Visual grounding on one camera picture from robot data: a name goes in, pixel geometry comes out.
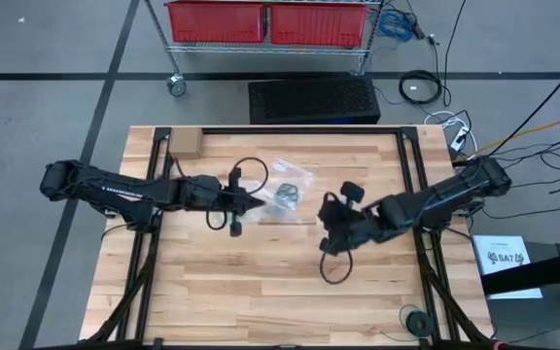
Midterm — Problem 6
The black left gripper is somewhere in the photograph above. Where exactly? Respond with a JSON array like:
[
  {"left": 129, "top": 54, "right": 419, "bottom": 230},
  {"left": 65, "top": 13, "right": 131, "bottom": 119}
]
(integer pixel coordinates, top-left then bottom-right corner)
[{"left": 195, "top": 174, "right": 267, "bottom": 216}]

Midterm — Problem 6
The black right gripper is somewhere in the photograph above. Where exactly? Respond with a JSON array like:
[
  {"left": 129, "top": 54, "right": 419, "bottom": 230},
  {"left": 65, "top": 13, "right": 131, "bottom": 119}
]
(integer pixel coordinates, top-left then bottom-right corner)
[{"left": 316, "top": 180, "right": 384, "bottom": 245}]

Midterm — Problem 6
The clear plastic zip bag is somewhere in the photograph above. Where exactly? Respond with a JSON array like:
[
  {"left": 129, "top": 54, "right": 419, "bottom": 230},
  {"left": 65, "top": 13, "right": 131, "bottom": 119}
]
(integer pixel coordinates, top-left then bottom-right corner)
[
  {"left": 259, "top": 157, "right": 316, "bottom": 226},
  {"left": 259, "top": 193, "right": 291, "bottom": 226}
]

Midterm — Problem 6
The black rubber floor mat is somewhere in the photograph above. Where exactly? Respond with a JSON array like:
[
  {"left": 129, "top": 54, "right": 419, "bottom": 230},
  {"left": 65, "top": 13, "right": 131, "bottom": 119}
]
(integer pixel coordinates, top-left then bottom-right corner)
[{"left": 247, "top": 76, "right": 382, "bottom": 126}]

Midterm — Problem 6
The small cardboard box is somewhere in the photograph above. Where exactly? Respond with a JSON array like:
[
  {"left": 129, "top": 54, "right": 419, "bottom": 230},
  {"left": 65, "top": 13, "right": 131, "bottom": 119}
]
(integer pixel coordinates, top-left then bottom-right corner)
[{"left": 168, "top": 126, "right": 204, "bottom": 160}]

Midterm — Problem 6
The dark tape roll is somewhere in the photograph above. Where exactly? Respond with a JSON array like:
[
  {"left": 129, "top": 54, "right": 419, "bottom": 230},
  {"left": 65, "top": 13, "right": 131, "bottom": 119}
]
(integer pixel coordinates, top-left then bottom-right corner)
[{"left": 404, "top": 309, "right": 437, "bottom": 339}]

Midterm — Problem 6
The white power strip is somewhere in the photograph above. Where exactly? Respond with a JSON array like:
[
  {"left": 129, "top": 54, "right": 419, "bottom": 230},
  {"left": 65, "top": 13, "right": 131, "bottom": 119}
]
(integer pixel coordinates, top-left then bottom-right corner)
[{"left": 448, "top": 123, "right": 471, "bottom": 153}]

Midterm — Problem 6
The white paper sign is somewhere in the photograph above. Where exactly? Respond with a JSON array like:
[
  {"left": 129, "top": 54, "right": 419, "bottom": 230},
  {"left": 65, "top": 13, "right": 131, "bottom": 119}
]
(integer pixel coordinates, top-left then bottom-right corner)
[{"left": 472, "top": 234, "right": 544, "bottom": 300}]

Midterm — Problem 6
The red plastic storage bin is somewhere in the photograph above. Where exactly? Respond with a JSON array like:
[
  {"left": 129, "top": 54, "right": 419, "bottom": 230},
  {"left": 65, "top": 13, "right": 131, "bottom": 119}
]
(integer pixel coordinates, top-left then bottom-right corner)
[
  {"left": 163, "top": 0, "right": 268, "bottom": 45},
  {"left": 268, "top": 2, "right": 369, "bottom": 49}
]

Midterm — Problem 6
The grey side cabinet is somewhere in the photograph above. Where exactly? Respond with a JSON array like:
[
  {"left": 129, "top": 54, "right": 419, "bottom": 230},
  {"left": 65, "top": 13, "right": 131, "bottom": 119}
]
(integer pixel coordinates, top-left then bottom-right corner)
[{"left": 483, "top": 241, "right": 560, "bottom": 350}]

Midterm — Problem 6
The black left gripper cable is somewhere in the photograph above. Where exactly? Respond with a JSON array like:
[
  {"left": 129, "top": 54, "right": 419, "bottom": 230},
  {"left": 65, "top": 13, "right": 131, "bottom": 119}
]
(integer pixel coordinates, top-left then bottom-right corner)
[{"left": 233, "top": 156, "right": 270, "bottom": 196}]

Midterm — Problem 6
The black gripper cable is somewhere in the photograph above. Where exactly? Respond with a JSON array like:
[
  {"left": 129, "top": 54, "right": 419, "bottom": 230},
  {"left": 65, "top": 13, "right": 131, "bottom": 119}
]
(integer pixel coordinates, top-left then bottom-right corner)
[
  {"left": 318, "top": 247, "right": 355, "bottom": 286},
  {"left": 233, "top": 156, "right": 270, "bottom": 196}
]

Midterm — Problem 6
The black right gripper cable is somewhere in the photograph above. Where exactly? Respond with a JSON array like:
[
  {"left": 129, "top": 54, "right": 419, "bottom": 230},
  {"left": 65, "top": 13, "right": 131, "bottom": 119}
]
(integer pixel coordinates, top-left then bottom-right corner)
[{"left": 318, "top": 247, "right": 355, "bottom": 286}]

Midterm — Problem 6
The black aluminium table frame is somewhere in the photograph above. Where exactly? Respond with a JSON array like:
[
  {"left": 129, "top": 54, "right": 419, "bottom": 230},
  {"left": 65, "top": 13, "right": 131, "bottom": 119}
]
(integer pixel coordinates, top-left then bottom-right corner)
[{"left": 85, "top": 124, "right": 493, "bottom": 350}]

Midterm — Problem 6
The chrome wire shelf rack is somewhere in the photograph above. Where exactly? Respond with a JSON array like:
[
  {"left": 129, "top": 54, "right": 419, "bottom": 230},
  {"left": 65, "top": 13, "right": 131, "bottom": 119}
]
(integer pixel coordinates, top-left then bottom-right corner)
[{"left": 142, "top": 0, "right": 387, "bottom": 97}]

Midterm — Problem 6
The black cable coil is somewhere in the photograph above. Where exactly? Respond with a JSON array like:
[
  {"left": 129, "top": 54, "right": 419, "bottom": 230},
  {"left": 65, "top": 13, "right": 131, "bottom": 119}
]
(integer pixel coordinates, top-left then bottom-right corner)
[{"left": 398, "top": 68, "right": 445, "bottom": 107}]

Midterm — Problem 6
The blue cable coil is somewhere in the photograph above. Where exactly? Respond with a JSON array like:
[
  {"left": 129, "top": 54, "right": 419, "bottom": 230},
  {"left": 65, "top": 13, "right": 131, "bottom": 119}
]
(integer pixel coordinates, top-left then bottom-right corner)
[{"left": 375, "top": 8, "right": 416, "bottom": 43}]

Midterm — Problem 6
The black metal post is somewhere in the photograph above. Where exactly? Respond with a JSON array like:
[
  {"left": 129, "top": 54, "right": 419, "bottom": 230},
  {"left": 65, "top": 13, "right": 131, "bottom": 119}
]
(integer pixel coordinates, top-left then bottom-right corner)
[{"left": 480, "top": 248, "right": 560, "bottom": 297}]

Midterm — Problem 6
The yellow cable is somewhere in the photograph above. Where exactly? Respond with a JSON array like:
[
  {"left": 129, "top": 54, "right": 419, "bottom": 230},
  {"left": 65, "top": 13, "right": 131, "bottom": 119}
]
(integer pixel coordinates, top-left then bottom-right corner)
[{"left": 464, "top": 110, "right": 560, "bottom": 160}]

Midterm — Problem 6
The long black cable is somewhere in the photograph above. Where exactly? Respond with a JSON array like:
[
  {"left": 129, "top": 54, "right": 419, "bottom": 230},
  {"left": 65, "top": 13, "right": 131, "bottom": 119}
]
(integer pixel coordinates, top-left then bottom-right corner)
[{"left": 488, "top": 61, "right": 560, "bottom": 158}]

